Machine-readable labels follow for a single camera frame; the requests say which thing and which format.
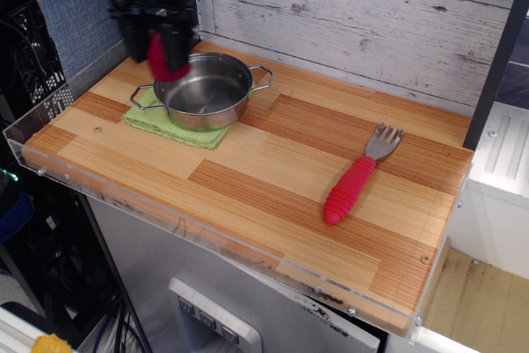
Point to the metal pot with handles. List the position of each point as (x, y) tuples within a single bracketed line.
[(214, 94)]

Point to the clear acrylic table guard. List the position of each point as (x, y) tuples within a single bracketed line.
[(257, 198)]

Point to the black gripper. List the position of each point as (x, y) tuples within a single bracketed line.
[(138, 20)]

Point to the grey dispenser button panel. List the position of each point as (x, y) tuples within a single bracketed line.
[(208, 326)]

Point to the black vertical post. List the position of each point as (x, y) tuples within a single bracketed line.
[(194, 6), (503, 53)]

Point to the white ridged side unit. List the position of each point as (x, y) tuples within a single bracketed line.
[(490, 221)]

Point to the silver toy fridge cabinet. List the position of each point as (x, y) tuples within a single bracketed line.
[(147, 258)]

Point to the black plastic crate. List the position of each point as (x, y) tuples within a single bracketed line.
[(35, 58)]

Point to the black vertical post right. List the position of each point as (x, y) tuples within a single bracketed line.
[(503, 53)]

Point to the red plastic strawberry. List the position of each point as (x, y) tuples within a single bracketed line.
[(159, 64)]

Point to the black vertical post left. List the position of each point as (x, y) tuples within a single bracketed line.
[(194, 6)]

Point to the green folded cloth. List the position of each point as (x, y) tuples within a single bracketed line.
[(147, 114)]

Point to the fork with red handle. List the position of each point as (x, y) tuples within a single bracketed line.
[(344, 195)]

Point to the yellow object at bottom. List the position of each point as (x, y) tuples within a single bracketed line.
[(50, 344)]

